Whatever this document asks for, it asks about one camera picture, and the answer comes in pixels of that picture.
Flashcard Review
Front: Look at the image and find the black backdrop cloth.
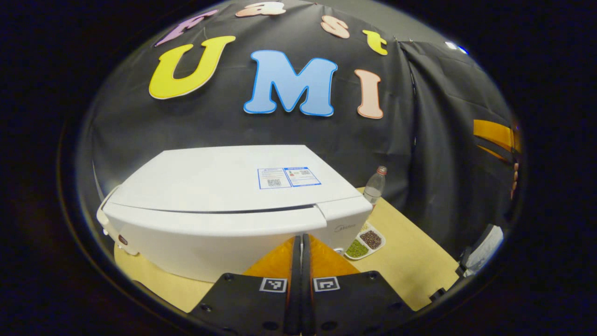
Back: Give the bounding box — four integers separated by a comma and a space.
77, 0, 521, 262

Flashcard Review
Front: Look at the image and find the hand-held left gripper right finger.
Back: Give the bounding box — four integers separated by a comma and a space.
301, 233, 416, 336

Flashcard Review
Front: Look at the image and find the white divided bean dish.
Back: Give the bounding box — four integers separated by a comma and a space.
343, 221, 387, 260

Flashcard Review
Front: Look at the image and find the clear plastic bottle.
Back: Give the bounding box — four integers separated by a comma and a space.
363, 166, 388, 206

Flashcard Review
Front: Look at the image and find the white microwave oven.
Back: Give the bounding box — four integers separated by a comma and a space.
96, 145, 374, 283

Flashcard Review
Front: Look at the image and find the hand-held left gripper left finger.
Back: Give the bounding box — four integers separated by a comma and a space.
189, 235, 301, 336

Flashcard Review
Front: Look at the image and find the white cloth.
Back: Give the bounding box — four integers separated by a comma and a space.
464, 225, 505, 277

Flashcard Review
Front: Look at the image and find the black table clamp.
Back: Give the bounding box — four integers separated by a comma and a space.
457, 246, 472, 277

